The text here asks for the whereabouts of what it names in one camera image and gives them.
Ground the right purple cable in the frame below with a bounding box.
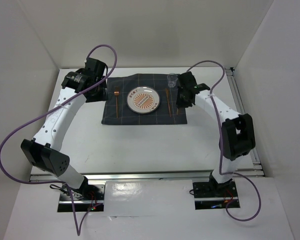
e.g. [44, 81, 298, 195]
[186, 59, 262, 223]

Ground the purple cable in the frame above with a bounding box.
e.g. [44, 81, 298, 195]
[0, 44, 118, 236]
[186, 59, 262, 223]

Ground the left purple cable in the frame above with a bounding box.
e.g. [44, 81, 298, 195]
[0, 44, 118, 236]

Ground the clear plastic cup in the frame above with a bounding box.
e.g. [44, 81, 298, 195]
[167, 73, 178, 89]

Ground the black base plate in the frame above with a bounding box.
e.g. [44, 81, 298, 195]
[189, 181, 240, 210]
[50, 182, 106, 213]

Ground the patterned glass plate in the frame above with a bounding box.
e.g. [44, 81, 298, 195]
[126, 86, 161, 114]

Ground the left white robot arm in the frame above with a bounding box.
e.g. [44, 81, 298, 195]
[20, 57, 108, 200]

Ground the copper fork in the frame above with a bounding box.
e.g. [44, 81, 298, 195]
[114, 86, 120, 119]

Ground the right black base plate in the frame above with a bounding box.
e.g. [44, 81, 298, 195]
[189, 181, 240, 210]

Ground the aluminium frame rail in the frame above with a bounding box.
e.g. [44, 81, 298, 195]
[20, 61, 256, 189]

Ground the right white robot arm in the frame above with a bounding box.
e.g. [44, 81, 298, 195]
[176, 71, 256, 196]

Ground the dark grey checked cloth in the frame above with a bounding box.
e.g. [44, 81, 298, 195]
[101, 73, 188, 126]

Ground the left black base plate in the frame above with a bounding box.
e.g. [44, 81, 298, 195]
[50, 182, 106, 213]

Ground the copper knife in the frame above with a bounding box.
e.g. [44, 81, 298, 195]
[165, 88, 172, 117]

